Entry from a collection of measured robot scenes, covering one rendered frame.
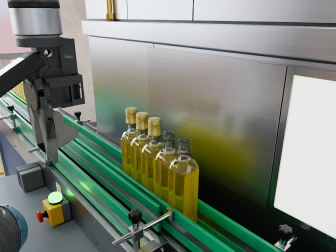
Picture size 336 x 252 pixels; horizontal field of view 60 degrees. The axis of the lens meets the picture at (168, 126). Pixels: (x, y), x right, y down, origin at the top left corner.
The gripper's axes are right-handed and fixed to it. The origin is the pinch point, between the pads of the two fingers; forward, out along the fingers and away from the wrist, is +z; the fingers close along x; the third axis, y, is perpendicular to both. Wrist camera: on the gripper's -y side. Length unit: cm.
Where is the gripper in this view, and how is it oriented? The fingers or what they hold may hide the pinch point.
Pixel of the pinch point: (44, 152)
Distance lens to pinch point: 57.9
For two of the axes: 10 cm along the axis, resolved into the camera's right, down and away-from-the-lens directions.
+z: 0.0, 9.3, 3.6
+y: 7.7, -2.3, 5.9
